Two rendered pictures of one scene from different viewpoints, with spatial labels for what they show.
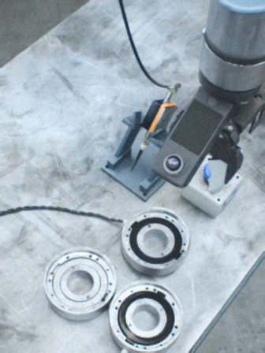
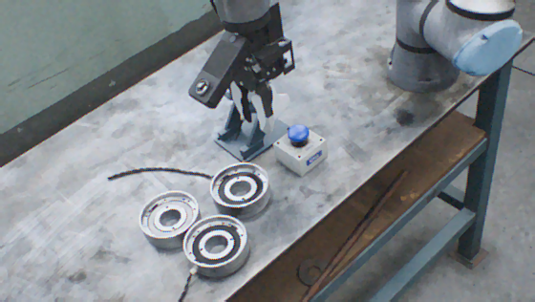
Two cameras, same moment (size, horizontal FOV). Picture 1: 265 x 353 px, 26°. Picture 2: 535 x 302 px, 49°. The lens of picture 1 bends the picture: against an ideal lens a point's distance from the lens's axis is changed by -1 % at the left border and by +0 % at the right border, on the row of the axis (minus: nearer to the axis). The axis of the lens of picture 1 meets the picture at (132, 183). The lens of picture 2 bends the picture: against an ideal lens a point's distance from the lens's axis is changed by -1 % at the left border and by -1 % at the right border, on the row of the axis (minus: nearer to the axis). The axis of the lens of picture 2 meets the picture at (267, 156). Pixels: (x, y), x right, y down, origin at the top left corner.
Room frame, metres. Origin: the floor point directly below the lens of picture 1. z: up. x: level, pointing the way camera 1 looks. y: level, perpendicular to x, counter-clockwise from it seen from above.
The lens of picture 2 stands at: (-0.25, -0.36, 1.60)
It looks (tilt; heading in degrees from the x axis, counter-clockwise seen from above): 44 degrees down; 21
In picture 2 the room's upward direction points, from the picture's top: 11 degrees counter-clockwise
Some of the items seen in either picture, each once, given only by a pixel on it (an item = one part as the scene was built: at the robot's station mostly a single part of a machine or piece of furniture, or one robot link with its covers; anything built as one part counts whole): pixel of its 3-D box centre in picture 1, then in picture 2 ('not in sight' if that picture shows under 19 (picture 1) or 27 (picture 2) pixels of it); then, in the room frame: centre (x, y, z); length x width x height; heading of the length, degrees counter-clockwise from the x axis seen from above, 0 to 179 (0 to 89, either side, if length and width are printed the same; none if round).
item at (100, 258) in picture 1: (80, 284); (171, 221); (0.33, 0.06, 0.82); 0.10 x 0.10 x 0.04
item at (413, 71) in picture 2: not in sight; (423, 51); (0.80, -0.34, 0.85); 0.15 x 0.15 x 0.10
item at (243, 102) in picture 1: (225, 102); (254, 45); (0.46, -0.10, 1.10); 0.09 x 0.08 x 0.12; 146
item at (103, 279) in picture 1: (80, 284); (171, 221); (0.33, 0.06, 0.82); 0.08 x 0.08 x 0.02
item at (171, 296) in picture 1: (145, 319); (217, 247); (0.28, -0.04, 0.82); 0.10 x 0.10 x 0.04
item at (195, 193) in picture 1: (214, 183); (303, 147); (0.52, -0.13, 0.82); 0.08 x 0.07 x 0.05; 146
